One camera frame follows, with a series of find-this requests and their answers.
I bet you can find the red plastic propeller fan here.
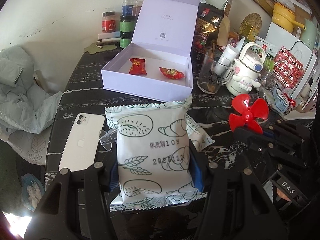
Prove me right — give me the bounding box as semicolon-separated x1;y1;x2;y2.
228;94;269;135

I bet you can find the clear acrylic phone stand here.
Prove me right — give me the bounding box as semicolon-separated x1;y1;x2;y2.
99;129;117;152

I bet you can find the white printed bread packet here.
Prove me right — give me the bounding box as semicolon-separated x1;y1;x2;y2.
105;96;206;212

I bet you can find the red gold candy packet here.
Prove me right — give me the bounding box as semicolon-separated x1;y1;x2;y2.
159;67;185;80

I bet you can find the small red snack packet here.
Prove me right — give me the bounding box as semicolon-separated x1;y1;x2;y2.
129;58;147;75

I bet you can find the white smartphone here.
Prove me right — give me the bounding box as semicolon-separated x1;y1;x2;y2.
59;113;105;172

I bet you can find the red barbecue sign bag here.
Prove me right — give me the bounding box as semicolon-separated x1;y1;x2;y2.
273;46;305;89

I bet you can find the white cinnamoroll kettle bottle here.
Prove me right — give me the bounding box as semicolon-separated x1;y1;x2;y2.
226;42;266;96

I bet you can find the glass mug with spoon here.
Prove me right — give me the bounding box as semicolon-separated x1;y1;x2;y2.
197;43;232;94

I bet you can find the white rolled tube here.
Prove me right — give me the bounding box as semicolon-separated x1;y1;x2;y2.
214;44;239;76

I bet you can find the brown paper bag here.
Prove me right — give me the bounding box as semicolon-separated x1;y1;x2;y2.
217;15;230;47

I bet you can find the round woven trivet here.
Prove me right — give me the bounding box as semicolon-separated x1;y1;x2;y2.
239;12;262;36

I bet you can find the grey puffer jacket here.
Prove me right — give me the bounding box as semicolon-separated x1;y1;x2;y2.
1;45;62;135

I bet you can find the lavender open gift box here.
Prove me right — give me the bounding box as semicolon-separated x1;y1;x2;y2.
101;0;200;102

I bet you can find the black gold oatmeal bag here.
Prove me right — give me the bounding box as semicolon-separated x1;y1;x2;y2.
191;3;224;54

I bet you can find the green leaf coaster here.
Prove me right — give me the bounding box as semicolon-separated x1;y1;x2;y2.
84;42;119;55

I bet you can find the green black jar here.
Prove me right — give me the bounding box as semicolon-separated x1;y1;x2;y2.
119;16;137;48

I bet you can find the blue label jar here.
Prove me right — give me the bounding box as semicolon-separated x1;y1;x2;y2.
122;0;143;16

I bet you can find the red label jar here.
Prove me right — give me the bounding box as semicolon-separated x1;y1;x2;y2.
101;11;116;33

